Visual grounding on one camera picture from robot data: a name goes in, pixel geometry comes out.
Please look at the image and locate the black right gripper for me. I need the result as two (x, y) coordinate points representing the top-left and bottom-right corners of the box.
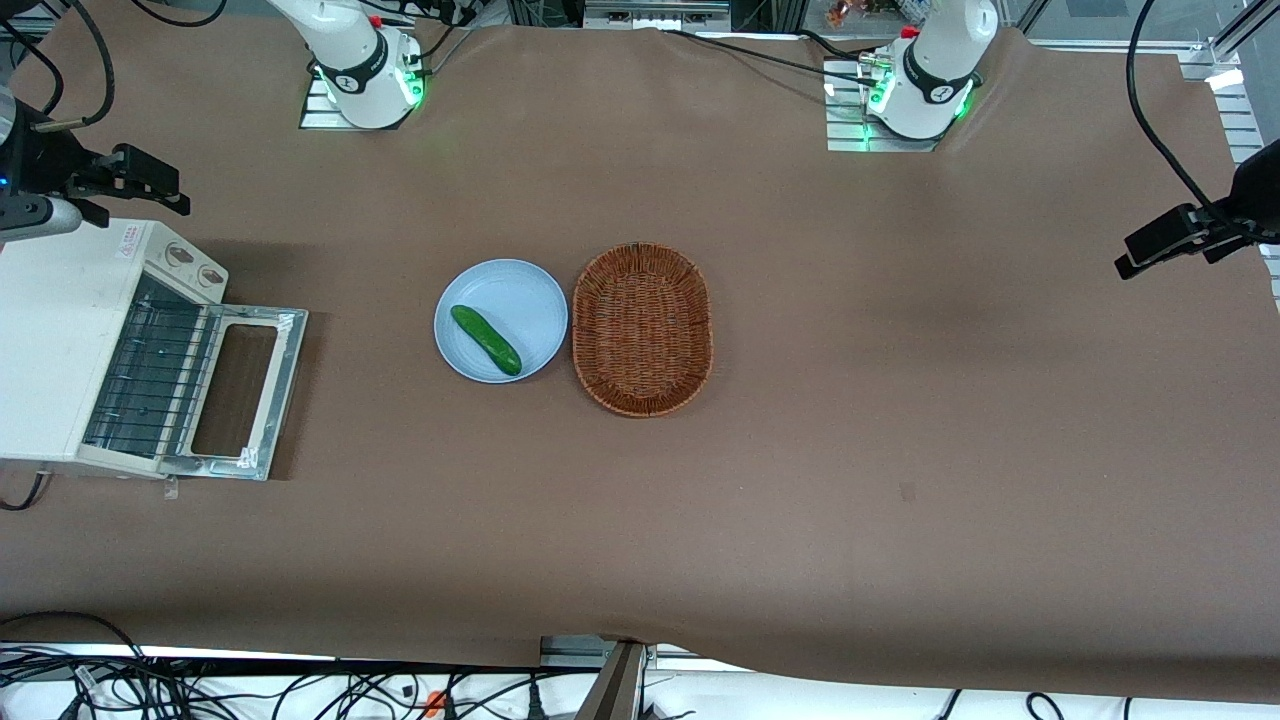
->
(8, 122), (192, 229)

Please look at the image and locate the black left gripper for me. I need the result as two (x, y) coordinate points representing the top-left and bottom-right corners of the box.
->
(1114, 140), (1280, 282)

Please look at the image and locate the oven door with handle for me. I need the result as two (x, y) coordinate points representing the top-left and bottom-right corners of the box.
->
(160, 303), (310, 482)

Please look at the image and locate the white toaster oven body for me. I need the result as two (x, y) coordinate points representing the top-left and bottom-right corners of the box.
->
(0, 218), (229, 479)

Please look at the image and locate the brown table cloth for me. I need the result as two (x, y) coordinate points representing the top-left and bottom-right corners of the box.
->
(0, 0), (1280, 701)

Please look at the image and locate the green cucumber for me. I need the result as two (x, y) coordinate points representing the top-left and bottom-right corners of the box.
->
(450, 304), (523, 378)

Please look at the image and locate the light blue plate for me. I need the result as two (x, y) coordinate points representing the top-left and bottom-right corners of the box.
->
(433, 258), (569, 385)

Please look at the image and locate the brown wicker basket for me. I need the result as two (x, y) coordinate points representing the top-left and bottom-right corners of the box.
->
(571, 241), (714, 419)

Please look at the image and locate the grey metal bar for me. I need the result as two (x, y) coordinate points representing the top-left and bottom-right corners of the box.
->
(585, 0), (731, 31)

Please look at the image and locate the aluminium frame rail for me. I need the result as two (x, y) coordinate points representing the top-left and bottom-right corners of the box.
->
(1180, 0), (1280, 301)

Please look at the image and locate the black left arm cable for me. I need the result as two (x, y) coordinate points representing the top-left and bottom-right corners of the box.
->
(1126, 0), (1236, 218)

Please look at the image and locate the oven wire rack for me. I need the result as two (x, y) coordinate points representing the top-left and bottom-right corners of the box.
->
(82, 298), (213, 457)

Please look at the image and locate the black oven power cable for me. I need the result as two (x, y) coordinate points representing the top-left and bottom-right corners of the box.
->
(0, 471), (49, 512)

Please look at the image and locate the black floor cable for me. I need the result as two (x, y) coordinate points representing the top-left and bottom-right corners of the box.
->
(0, 610), (147, 661)

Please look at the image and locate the black cable across cloth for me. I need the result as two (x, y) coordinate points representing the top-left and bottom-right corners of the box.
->
(660, 28), (883, 86)

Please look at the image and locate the aluminium table bracket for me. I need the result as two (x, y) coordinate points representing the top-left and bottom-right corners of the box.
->
(540, 635), (721, 669)

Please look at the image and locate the dark metal post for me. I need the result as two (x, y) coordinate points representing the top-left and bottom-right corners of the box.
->
(575, 640), (649, 720)

